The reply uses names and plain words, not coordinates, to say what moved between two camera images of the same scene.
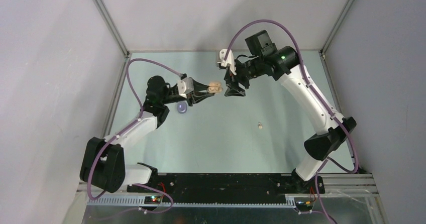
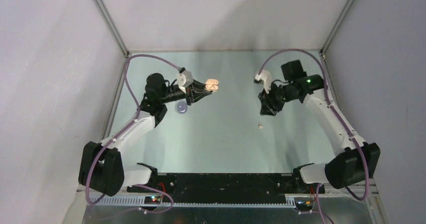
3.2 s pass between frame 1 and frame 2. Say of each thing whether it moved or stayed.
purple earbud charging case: stayed
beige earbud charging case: moved
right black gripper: moved
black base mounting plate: stayed
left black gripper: stayed
